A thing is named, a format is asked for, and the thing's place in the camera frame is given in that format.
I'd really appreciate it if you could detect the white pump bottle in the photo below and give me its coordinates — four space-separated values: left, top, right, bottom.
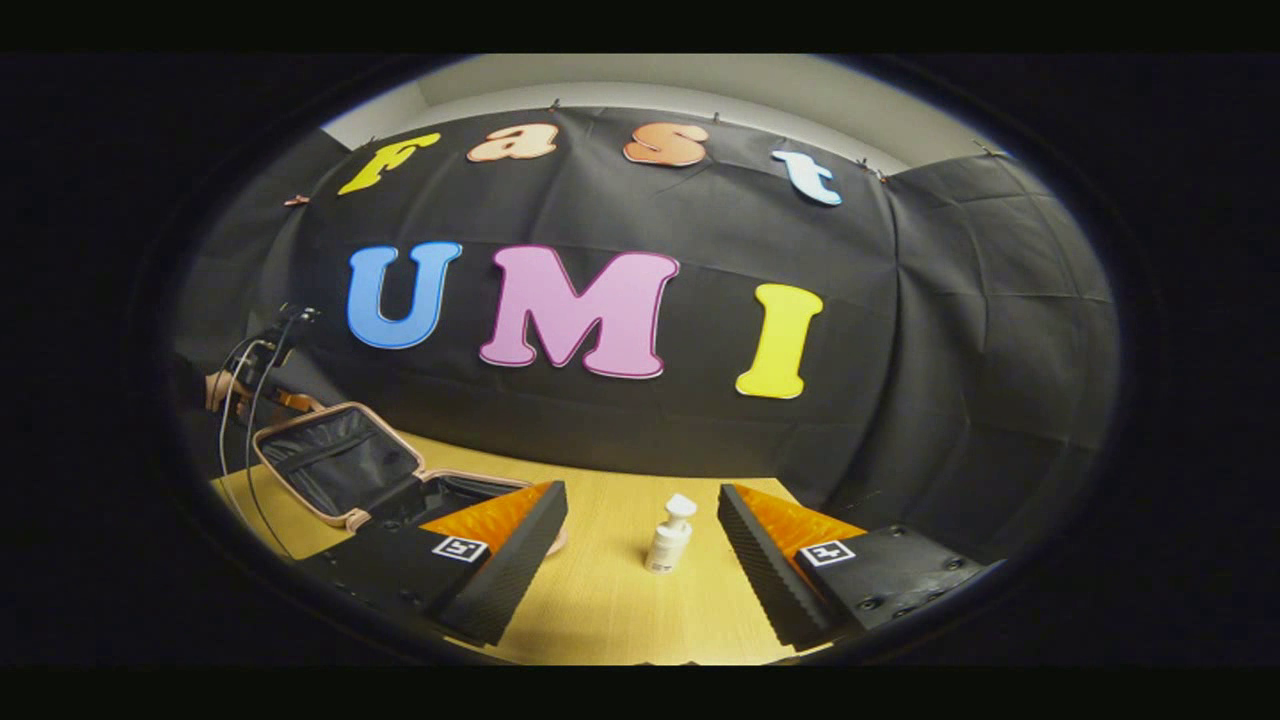
643 493 698 574

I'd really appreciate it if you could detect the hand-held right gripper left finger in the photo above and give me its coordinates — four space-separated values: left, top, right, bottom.
297 480 569 647

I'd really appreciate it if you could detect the white cable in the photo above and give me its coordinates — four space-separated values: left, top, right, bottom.
217 338 276 481

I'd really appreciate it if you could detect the black backdrop cloth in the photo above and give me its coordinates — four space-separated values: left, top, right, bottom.
170 100 1121 561

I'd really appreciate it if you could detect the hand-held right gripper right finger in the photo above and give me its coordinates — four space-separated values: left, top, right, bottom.
717 483 1004 651

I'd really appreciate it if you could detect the pink suitcase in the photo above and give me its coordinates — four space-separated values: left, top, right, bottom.
250 402 569 556

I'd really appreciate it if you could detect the black cable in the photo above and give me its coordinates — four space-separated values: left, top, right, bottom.
243 312 299 561

